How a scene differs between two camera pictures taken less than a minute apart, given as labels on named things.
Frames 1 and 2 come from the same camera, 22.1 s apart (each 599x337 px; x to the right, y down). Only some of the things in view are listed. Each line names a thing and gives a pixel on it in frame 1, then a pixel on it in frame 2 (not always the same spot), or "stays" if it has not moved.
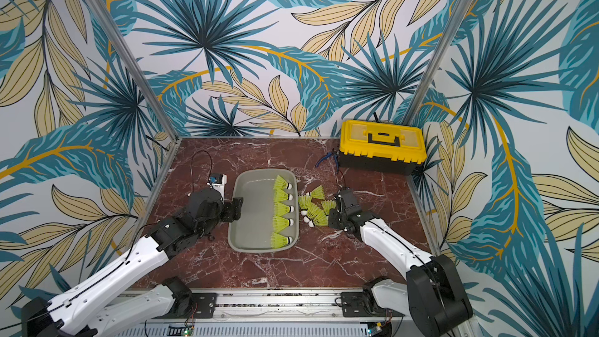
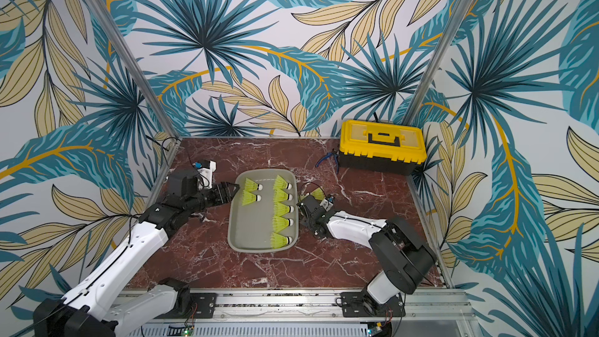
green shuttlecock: (278, 240) stays
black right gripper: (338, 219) to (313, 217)
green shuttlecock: (280, 196) stays
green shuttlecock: (318, 193) to (251, 186)
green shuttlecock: (281, 184) stays
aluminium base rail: (264, 313) stays
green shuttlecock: (280, 223) stays
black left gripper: (233, 210) to (222, 193)
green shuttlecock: (281, 209) stays
